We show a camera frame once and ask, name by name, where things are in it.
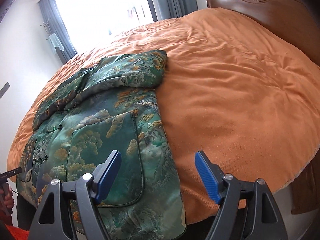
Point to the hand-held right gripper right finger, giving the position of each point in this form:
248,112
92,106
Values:
207,177

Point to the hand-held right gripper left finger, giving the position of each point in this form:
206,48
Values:
110,177

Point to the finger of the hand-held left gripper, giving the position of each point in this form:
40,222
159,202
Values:
11,173

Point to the green patterned jacket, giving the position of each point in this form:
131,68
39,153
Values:
100,135

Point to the person's left hand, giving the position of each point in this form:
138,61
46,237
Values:
9,198

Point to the person's orange fleece jacket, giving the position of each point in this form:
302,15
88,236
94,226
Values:
15,233

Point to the bed with orange quilt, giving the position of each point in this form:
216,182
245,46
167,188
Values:
237,92

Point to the wooden bed side panel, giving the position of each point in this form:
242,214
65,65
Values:
306,190

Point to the light blue towel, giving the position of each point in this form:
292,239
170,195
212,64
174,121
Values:
55,42

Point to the sliding glass door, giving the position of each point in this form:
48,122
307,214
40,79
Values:
105,12

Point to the wooden bed headboard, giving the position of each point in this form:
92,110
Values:
270,12

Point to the grey wall switch panel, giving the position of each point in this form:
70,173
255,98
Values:
4,89

